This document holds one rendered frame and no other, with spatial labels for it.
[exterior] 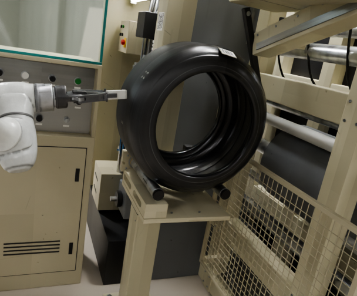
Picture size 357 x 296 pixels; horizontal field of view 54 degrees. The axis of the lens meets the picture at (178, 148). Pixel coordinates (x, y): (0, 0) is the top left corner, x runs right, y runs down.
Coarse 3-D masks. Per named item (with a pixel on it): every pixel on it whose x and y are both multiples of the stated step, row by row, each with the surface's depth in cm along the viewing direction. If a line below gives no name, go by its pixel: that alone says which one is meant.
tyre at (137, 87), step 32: (160, 64) 116; (192, 64) 116; (224, 64) 120; (128, 96) 122; (160, 96) 116; (224, 96) 154; (256, 96) 129; (128, 128) 120; (224, 128) 159; (256, 128) 133; (160, 160) 123; (192, 160) 158; (224, 160) 151
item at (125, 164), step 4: (124, 152) 155; (124, 156) 156; (128, 156) 156; (124, 160) 156; (128, 160) 157; (120, 164) 158; (124, 164) 157; (128, 164) 158; (120, 168) 158; (124, 168) 158; (128, 168) 158; (132, 168) 159
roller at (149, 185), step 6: (132, 162) 155; (138, 168) 147; (138, 174) 145; (144, 174) 140; (144, 180) 137; (150, 180) 135; (150, 186) 131; (156, 186) 130; (150, 192) 130; (156, 192) 127; (162, 192) 128; (156, 198) 128; (162, 198) 129
